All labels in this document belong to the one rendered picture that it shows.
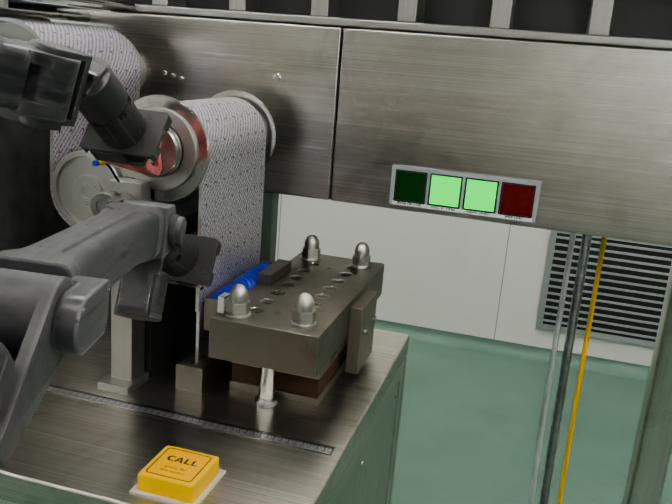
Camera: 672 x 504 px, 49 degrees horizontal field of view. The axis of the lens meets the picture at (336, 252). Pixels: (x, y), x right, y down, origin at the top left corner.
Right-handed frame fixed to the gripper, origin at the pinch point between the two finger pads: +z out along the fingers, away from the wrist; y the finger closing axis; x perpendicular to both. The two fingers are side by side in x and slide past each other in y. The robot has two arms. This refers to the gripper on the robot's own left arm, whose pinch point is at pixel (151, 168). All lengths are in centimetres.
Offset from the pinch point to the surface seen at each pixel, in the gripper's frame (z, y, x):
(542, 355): 283, 69, 74
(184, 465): 3.7, 15.7, -35.9
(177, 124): -1.2, 2.0, 6.5
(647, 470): 75, 80, -12
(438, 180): 29.1, 34.4, 20.3
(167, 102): -2.4, 0.1, 9.0
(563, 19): 18, 51, 47
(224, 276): 21.3, 5.8, -6.0
